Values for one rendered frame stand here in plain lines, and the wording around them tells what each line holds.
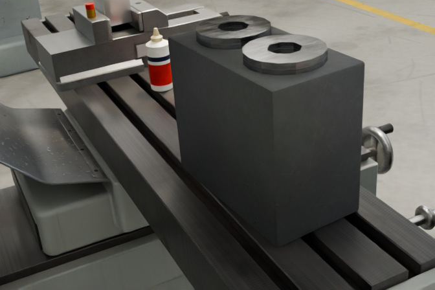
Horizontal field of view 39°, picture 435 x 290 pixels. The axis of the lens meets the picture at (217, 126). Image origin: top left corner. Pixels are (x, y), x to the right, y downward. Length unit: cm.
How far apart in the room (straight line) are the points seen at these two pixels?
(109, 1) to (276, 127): 63
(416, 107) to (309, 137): 259
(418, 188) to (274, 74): 197
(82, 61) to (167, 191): 43
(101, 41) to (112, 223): 33
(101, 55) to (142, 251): 36
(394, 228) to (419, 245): 4
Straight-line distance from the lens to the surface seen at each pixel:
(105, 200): 103
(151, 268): 112
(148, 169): 85
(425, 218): 147
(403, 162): 273
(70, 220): 103
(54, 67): 114
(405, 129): 300
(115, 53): 117
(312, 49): 66
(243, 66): 65
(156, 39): 106
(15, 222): 118
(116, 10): 118
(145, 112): 101
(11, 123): 116
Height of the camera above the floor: 136
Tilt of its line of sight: 27 degrees down
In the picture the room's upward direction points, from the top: 4 degrees counter-clockwise
